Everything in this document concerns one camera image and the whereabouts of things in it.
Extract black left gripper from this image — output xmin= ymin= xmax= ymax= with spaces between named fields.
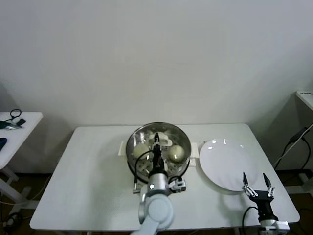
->
xmin=151 ymin=133 xmax=167 ymax=172

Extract black power adapter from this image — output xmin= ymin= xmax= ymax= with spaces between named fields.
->
xmin=290 ymin=127 xmax=309 ymax=145

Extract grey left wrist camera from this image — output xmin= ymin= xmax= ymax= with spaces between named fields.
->
xmin=168 ymin=180 xmax=187 ymax=194

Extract black power strip cable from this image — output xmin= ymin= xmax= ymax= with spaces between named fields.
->
xmin=9 ymin=210 xmax=26 ymax=221

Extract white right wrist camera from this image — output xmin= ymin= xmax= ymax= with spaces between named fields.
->
xmin=273 ymin=220 xmax=291 ymax=233

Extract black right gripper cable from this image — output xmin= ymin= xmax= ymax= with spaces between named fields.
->
xmin=241 ymin=207 xmax=261 ymax=235

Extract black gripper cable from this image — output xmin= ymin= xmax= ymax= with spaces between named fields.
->
xmin=241 ymin=207 xmax=261 ymax=235
xmin=133 ymin=149 xmax=157 ymax=194

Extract white oval plate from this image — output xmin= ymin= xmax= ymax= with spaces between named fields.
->
xmin=199 ymin=139 xmax=259 ymax=195

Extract white power cable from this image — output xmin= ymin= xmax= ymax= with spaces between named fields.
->
xmin=273 ymin=124 xmax=313 ymax=170

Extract pale floor cable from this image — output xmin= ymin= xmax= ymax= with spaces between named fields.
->
xmin=24 ymin=175 xmax=51 ymax=199

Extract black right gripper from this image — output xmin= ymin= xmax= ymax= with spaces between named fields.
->
xmin=242 ymin=171 xmax=279 ymax=222

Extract white desk with label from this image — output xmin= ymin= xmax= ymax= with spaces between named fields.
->
xmin=294 ymin=90 xmax=313 ymax=111

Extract perforated steel steamer basket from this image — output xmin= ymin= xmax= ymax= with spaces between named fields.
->
xmin=126 ymin=122 xmax=192 ymax=184

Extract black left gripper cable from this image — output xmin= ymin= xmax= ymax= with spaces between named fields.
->
xmin=133 ymin=149 xmax=157 ymax=194

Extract white steamed baozi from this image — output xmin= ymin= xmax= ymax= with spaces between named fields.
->
xmin=133 ymin=144 xmax=149 ymax=157
xmin=169 ymin=145 xmax=184 ymax=162

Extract black hanging cable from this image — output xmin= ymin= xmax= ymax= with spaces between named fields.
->
xmin=300 ymin=138 xmax=312 ymax=170

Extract white side table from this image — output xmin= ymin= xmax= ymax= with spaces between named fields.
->
xmin=0 ymin=112 xmax=44 ymax=211

